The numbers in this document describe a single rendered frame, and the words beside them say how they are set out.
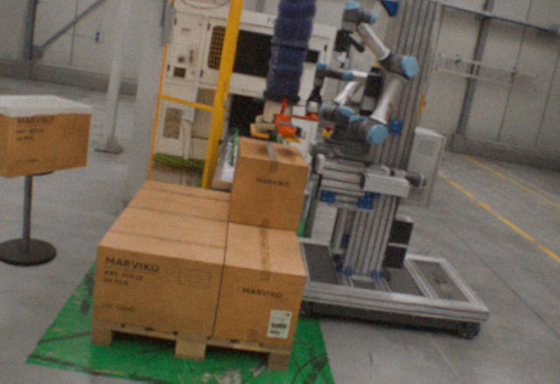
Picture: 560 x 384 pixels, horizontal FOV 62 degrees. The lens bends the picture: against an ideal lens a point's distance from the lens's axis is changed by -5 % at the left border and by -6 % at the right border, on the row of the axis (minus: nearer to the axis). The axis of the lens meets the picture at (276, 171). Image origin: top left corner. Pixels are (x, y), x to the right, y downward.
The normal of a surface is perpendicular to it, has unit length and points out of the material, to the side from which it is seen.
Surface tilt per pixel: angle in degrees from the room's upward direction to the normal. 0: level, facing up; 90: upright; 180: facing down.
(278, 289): 90
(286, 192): 90
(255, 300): 90
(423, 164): 90
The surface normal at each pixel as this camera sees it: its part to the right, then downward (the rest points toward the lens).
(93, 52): 0.03, 0.23
